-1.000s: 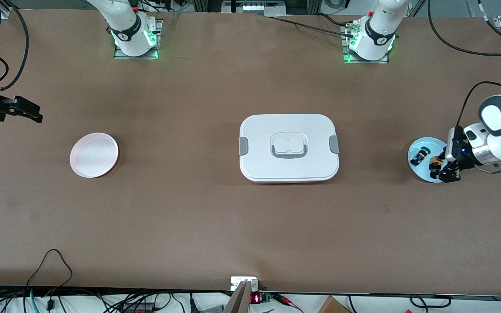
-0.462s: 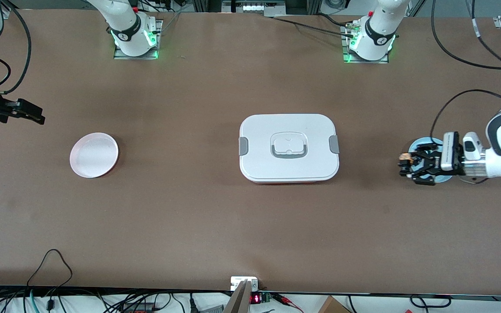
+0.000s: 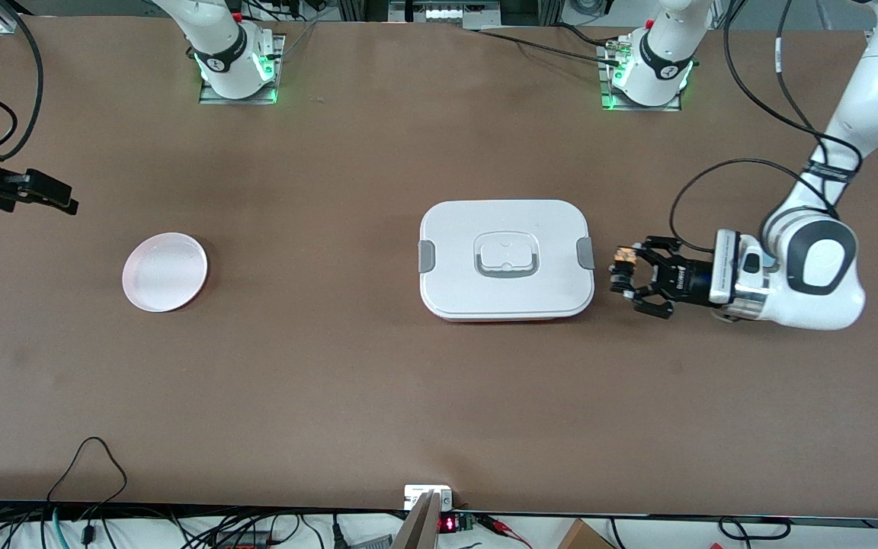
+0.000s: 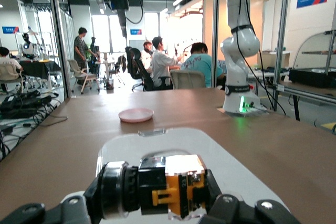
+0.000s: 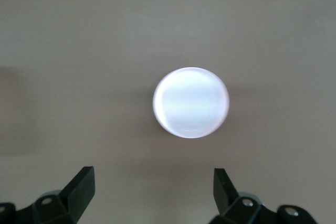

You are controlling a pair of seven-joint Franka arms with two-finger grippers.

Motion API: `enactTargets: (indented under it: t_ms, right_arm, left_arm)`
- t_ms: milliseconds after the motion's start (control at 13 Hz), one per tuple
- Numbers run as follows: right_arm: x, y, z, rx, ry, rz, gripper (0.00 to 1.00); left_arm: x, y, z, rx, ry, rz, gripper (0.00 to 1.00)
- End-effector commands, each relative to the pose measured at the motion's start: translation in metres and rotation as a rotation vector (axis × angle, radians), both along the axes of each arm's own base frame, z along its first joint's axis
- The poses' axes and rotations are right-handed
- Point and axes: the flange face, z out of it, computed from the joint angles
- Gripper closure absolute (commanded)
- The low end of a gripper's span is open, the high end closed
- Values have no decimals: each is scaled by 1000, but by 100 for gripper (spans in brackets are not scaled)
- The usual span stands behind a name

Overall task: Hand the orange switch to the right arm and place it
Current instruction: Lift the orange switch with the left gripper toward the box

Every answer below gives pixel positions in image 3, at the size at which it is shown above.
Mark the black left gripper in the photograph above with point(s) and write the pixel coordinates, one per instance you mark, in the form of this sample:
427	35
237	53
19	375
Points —
692	279

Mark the orange and black switch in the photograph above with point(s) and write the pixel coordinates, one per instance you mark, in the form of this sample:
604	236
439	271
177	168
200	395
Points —
623	263

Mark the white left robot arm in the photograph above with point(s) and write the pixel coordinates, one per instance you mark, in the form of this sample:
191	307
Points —
820	297

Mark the pink round plate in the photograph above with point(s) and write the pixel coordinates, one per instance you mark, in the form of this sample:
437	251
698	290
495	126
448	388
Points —
165	272

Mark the white lidded container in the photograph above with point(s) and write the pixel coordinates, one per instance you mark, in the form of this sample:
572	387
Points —
507	297

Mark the aluminium corner profile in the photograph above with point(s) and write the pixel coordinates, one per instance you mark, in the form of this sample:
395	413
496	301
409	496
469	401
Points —
4	17

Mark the brown cardboard box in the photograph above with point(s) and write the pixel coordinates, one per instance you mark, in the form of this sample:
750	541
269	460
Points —
582	537

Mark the red LED display module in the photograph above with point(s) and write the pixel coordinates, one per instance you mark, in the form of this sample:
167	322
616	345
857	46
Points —
448	524

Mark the white multi-socket strip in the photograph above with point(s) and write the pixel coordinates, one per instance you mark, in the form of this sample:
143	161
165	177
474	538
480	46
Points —
450	12

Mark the aluminium profile bar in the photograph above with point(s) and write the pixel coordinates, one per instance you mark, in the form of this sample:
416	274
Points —
418	530

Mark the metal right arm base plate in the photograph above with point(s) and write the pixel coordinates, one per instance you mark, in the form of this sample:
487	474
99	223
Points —
271	95

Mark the small white mount box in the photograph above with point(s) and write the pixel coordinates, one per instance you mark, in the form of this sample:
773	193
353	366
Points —
418	494

